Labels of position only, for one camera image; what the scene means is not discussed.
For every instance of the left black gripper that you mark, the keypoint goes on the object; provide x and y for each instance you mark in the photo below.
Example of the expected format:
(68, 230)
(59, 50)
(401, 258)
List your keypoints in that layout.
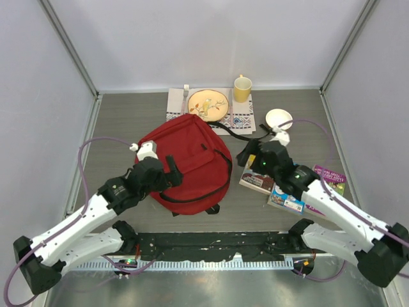
(174, 178)

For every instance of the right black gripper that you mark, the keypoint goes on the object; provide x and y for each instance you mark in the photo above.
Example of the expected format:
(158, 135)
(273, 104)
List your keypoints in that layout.
(254, 147)

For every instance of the yellow landscape paperback book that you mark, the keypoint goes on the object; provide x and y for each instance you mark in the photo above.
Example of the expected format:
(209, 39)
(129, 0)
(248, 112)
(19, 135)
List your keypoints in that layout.
(261, 183)

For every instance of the red backpack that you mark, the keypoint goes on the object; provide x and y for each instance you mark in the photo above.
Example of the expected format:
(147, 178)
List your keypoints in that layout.
(202, 158)

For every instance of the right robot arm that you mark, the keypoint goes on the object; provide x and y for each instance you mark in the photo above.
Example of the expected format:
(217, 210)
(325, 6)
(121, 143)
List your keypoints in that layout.
(377, 249)

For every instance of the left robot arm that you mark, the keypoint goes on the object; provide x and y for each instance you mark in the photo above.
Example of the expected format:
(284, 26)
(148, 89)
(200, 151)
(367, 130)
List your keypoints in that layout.
(80, 220)

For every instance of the patterned white placemat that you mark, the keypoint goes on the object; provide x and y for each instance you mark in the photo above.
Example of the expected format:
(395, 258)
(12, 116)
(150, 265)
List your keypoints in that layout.
(244, 122)

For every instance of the white orange bowl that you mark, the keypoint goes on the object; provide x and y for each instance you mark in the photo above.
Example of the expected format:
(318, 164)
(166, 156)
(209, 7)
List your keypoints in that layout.
(280, 118)

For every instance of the bird pattern wooden plate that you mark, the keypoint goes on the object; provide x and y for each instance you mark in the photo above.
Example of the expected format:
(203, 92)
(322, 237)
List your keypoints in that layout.
(209, 105)

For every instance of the yellow mug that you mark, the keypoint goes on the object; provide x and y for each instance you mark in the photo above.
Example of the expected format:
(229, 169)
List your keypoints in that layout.
(242, 88)

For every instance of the blue comic cover book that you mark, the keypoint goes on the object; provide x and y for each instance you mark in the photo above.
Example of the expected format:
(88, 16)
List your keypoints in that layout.
(284, 201)

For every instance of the purple treehouse book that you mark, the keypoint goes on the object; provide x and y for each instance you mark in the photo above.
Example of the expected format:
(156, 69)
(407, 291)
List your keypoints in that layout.
(335, 180)

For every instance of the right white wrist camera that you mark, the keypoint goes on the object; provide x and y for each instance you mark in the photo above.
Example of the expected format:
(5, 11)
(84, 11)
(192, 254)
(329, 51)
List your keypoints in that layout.
(280, 135)

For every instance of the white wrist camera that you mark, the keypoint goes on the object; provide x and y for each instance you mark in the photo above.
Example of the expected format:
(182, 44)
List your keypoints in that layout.
(280, 135)
(146, 149)

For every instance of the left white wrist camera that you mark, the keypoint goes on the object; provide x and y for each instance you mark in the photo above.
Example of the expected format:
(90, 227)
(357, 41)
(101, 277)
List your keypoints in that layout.
(146, 149)

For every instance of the pink handled knife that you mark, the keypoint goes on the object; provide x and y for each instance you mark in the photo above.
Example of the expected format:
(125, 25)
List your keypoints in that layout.
(231, 115)

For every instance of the pink handled fork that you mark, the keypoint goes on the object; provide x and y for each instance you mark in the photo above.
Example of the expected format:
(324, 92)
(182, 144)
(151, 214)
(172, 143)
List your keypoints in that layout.
(186, 89)

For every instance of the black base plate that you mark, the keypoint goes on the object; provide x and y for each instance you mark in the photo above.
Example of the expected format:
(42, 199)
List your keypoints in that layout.
(215, 246)

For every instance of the white slotted cable duct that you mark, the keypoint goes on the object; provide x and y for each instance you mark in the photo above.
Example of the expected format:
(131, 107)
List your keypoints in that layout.
(236, 264)

